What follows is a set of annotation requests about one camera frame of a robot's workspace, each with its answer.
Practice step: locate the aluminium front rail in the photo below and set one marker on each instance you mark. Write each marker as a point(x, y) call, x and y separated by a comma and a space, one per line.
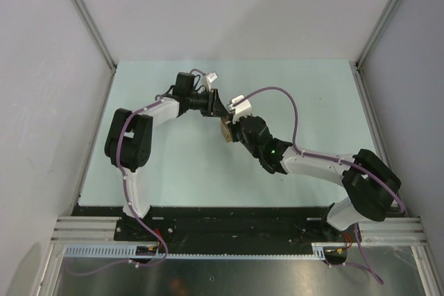
point(393, 231)

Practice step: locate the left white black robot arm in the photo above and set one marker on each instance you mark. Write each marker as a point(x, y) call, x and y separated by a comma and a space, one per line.
point(129, 140)

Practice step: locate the brown cardboard express box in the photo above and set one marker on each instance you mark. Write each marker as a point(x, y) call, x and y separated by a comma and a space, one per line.
point(227, 129)

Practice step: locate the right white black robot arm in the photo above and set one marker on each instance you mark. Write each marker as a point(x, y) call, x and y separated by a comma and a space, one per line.
point(371, 186)

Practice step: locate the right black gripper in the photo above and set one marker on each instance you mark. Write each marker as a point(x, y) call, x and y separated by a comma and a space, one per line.
point(233, 127)

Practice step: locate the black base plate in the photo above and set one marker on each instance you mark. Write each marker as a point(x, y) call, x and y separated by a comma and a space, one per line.
point(224, 232)

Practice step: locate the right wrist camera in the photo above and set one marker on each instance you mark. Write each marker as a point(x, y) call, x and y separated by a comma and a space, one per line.
point(239, 107)

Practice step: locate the aluminium corner post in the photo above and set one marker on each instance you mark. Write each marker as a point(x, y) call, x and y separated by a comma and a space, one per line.
point(376, 33)
point(90, 25)

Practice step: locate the left aluminium corner post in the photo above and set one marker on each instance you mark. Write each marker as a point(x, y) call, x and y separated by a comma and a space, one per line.
point(90, 25)

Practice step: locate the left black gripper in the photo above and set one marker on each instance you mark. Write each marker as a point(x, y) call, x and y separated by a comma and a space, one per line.
point(214, 107)

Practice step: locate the right aluminium side rail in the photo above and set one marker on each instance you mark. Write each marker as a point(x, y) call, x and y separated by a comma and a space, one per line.
point(370, 114)

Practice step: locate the right aluminium corner post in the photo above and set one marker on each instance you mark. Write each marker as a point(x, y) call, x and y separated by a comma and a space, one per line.
point(376, 33)

